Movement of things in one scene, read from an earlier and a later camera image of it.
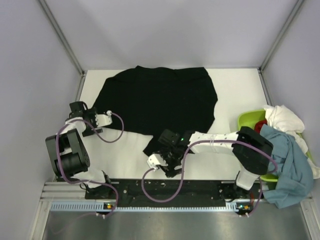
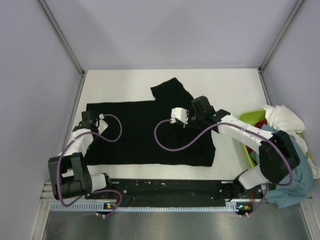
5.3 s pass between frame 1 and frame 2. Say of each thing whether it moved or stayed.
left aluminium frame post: stayed
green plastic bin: stayed
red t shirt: stayed
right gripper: moved
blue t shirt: stayed
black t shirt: moved
